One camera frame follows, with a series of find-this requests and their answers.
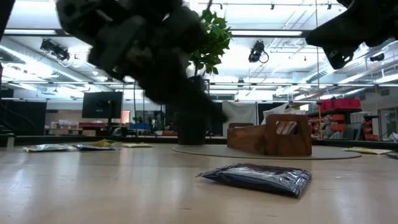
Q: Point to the small black ceiling camera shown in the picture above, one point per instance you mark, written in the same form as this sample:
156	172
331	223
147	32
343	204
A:
377	57

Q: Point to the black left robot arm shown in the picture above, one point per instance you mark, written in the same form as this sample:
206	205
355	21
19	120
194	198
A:
93	12

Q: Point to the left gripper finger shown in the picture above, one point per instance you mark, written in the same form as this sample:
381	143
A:
205	105

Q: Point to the green plant in black pot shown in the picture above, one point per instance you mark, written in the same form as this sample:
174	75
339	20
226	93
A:
214	37

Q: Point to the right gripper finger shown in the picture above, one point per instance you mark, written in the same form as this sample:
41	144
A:
329	34
339	56

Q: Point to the white paper sheet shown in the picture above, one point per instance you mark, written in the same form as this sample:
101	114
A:
275	110

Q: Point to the black ceiling device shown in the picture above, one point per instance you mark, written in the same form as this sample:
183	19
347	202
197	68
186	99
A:
56	49

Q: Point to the black overhead camera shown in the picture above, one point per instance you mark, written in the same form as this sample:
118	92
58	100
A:
256	51

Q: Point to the black metal table frame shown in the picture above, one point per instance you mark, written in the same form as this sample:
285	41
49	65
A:
155	139

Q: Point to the black storage shelf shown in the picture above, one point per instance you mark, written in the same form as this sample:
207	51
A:
342	110

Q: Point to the red storage bin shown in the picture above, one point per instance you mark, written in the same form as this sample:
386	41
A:
327	105
346	103

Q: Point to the black tea packet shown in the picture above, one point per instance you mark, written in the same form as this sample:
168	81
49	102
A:
98	147
258	179
393	155

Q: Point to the wooden tea organizer box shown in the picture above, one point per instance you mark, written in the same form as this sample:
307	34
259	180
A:
248	140

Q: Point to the white hanging sheet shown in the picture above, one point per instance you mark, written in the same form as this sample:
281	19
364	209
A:
239	113

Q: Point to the black monitor on stand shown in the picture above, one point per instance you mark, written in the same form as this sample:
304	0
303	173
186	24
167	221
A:
102	104

